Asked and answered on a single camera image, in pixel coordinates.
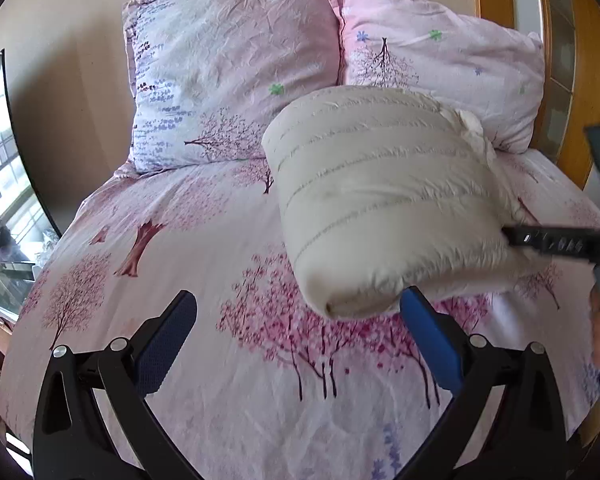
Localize pink pillow with tree print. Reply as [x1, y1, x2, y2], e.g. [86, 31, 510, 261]
[316, 0, 547, 155]

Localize black-framed mirror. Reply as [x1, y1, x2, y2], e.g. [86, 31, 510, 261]
[0, 49, 63, 267]

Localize cream quilt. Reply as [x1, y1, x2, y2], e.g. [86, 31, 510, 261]
[261, 85, 552, 319]

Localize pillow with purple leaf print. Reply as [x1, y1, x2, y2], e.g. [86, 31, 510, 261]
[121, 0, 342, 177]

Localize bed with pink floral sheet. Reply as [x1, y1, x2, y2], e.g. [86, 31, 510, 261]
[0, 147, 600, 480]

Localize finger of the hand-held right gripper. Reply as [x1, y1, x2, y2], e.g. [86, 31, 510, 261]
[502, 224, 600, 264]

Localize glass television stand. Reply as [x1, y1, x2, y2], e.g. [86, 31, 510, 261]
[0, 259, 37, 324]

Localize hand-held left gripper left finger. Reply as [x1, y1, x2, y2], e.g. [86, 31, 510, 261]
[32, 290, 199, 480]

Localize wooden framed glass partition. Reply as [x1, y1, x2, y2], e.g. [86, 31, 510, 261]
[470, 0, 600, 201]

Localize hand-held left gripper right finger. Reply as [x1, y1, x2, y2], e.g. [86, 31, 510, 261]
[395, 286, 566, 480]

